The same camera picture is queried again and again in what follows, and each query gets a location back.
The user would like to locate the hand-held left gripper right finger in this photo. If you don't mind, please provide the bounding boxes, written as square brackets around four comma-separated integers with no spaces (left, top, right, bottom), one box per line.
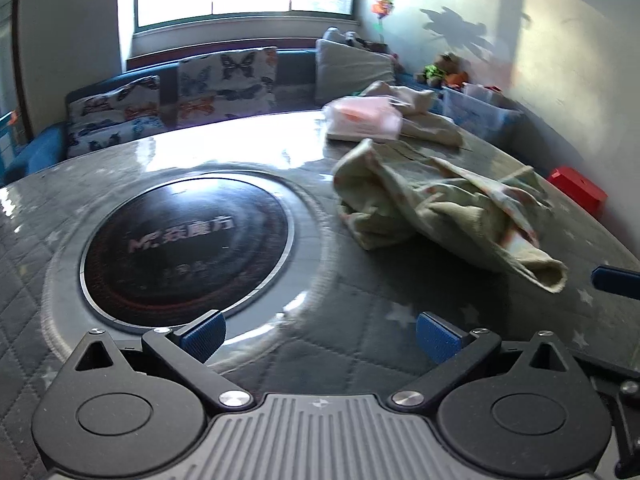
[387,311,581,411]

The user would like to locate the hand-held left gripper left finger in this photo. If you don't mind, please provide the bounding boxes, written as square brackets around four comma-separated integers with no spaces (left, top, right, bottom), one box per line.
[60,311,256,411]

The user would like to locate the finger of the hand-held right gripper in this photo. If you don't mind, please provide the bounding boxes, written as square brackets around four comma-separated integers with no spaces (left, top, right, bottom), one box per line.
[591,266,640,297]
[572,350,640,391]

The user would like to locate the green patterned child's shirt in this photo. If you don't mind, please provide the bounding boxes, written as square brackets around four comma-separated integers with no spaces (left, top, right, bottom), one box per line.
[332,137,569,294]

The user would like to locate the round black induction cooktop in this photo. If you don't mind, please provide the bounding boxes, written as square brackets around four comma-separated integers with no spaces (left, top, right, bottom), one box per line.
[79,176,297,322]

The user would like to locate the red plastic stool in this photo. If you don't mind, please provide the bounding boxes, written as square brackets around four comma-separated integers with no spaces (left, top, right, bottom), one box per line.
[546,165,609,217]

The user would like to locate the grey quilted star tablecloth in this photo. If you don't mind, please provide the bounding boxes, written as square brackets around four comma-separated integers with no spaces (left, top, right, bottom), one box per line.
[0,109,640,480]

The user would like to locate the clear plastic storage box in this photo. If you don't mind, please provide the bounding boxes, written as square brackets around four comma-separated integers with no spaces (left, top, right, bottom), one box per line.
[440,83,524,147]

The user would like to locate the beige garment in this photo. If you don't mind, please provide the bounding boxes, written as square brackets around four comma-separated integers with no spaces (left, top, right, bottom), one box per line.
[359,80,467,150]

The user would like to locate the pink tissue pack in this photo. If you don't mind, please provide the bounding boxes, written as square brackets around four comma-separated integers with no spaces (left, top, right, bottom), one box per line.
[322,97,404,142]

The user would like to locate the large butterfly print cushion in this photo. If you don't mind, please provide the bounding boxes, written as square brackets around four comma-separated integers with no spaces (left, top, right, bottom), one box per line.
[176,46,279,129]

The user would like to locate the teddy bear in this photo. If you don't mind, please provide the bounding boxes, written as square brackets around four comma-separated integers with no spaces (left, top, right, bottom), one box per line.
[419,52,471,87]

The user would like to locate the grey pillow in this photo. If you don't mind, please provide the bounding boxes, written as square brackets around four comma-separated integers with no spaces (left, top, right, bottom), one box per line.
[314,39,397,107]

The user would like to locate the blue sofa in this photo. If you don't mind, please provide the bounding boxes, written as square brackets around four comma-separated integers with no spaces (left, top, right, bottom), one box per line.
[4,47,451,187]

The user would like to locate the black white plush toy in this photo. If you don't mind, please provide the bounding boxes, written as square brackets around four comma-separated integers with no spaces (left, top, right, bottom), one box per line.
[322,26,375,51]

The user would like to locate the colourful pinwheel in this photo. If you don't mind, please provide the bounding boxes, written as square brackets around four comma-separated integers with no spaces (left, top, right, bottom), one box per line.
[371,0,397,43]

